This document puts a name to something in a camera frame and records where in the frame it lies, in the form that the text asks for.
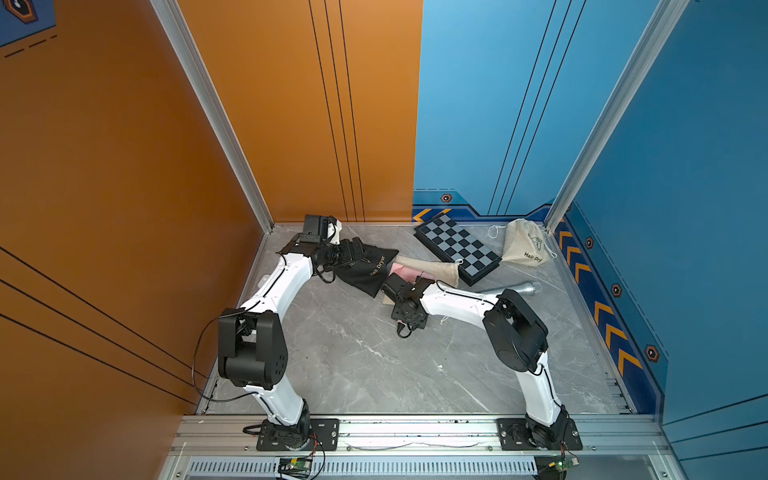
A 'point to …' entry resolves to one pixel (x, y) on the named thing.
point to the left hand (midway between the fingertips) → (358, 249)
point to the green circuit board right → (561, 465)
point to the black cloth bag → (368, 274)
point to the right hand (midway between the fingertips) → (402, 317)
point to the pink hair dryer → (409, 273)
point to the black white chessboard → (477, 259)
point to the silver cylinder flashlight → (528, 288)
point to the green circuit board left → (300, 467)
